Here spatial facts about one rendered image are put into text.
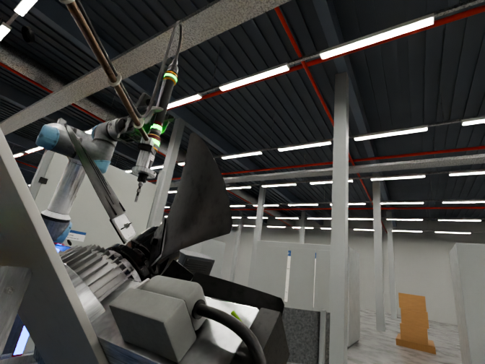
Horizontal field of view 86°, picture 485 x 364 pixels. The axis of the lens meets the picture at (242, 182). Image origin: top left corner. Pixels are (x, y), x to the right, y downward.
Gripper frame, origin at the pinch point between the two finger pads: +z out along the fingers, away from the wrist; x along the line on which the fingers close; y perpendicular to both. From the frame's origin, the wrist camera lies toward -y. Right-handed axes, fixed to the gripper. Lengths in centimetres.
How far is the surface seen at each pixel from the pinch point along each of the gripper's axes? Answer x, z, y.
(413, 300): -796, 82, 52
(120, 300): 21, 30, 50
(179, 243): 7.9, 24.8, 40.6
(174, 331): 20, 39, 52
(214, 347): 16, 41, 53
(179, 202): 6.6, 21.1, 32.0
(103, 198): 13.6, 4.7, 32.8
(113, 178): -96, -182, -27
